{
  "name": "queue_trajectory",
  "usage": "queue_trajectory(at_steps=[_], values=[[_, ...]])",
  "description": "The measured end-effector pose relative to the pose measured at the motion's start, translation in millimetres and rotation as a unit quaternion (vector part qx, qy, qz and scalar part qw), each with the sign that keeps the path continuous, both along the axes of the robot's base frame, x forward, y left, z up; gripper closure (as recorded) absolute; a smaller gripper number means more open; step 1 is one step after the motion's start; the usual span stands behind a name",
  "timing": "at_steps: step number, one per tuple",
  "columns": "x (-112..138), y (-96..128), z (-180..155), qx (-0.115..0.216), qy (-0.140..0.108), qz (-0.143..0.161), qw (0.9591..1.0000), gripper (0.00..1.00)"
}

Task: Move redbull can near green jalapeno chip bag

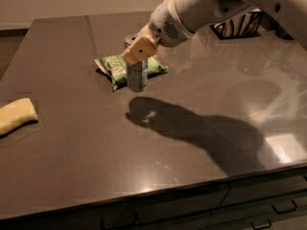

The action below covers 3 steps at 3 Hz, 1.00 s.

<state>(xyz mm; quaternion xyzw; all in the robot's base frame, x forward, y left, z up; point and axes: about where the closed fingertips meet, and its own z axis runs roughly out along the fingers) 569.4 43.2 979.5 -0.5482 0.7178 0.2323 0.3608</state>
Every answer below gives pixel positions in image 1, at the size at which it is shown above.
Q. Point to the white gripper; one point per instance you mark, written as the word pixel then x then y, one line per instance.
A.
pixel 163 23

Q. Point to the silver redbull can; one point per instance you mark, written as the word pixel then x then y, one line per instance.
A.
pixel 137 73

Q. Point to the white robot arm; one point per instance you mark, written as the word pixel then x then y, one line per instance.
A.
pixel 291 15

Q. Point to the green jalapeno chip bag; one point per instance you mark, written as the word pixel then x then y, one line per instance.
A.
pixel 116 68

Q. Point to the yellow sponge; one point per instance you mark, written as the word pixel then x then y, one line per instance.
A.
pixel 16 114

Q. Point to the black wire napkin basket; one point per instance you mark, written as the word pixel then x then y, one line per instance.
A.
pixel 239 26

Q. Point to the left drawer handle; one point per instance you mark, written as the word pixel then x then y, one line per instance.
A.
pixel 115 221

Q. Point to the drawer handle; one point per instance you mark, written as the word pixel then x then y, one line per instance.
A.
pixel 115 221
pixel 284 207
pixel 262 224

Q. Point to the lower right drawer handle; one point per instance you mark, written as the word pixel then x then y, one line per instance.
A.
pixel 262 224

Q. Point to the upper right drawer handle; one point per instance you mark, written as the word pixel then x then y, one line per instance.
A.
pixel 284 207

